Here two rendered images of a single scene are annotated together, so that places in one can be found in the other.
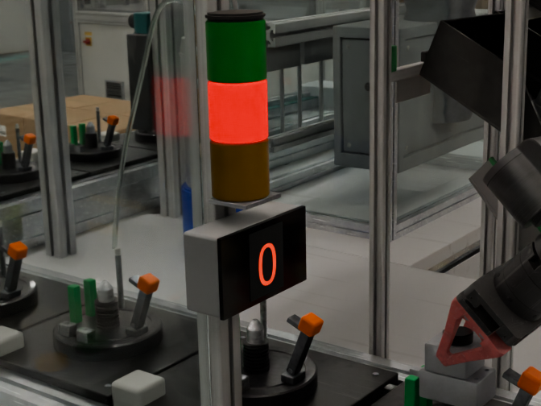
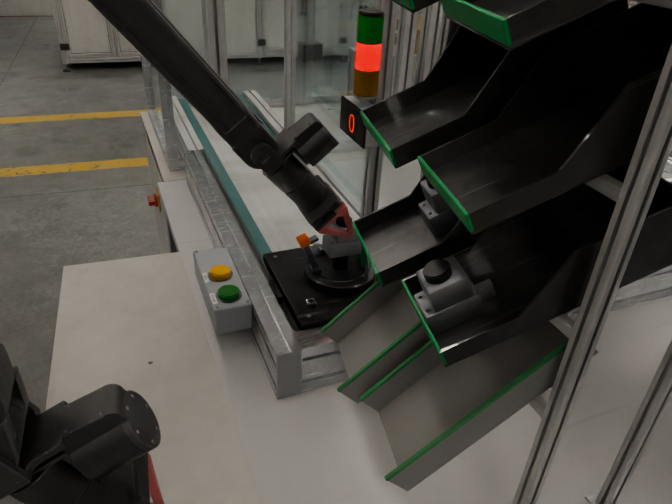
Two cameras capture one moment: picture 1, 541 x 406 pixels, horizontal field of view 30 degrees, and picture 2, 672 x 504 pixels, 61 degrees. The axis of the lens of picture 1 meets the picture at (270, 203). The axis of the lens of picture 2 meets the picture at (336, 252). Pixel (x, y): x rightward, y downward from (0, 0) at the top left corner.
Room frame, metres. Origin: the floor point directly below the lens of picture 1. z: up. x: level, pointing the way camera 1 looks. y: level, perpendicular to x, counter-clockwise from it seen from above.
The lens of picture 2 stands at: (1.36, -0.99, 1.60)
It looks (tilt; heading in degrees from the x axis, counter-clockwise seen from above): 32 degrees down; 119
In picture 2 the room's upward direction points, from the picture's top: 3 degrees clockwise
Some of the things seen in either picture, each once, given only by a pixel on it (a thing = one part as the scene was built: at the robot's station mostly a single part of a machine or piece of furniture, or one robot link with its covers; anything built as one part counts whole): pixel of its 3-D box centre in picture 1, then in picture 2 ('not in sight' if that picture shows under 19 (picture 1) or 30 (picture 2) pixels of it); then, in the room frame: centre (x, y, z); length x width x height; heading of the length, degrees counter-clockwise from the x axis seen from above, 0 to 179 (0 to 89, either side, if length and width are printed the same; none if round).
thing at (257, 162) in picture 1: (240, 167); (366, 81); (0.84, 0.03, 1.28); 0.05 x 0.05 x 0.05
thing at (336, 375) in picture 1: (255, 350); not in sight; (1.08, 0.02, 1.01); 0.24 x 0.24 x 0.13; 53
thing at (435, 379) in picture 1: (448, 362); (347, 234); (0.93, -0.17, 1.06); 0.08 x 0.04 x 0.07; 53
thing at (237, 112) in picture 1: (237, 109); (368, 55); (0.84, 0.03, 1.33); 0.05 x 0.05 x 0.05
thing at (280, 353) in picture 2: not in sight; (230, 241); (0.61, -0.14, 0.91); 0.89 x 0.06 x 0.11; 143
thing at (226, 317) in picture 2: not in sight; (221, 287); (0.73, -0.30, 0.93); 0.21 x 0.07 x 0.06; 143
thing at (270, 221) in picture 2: not in sight; (300, 226); (0.70, 0.02, 0.91); 0.84 x 0.28 x 0.10; 143
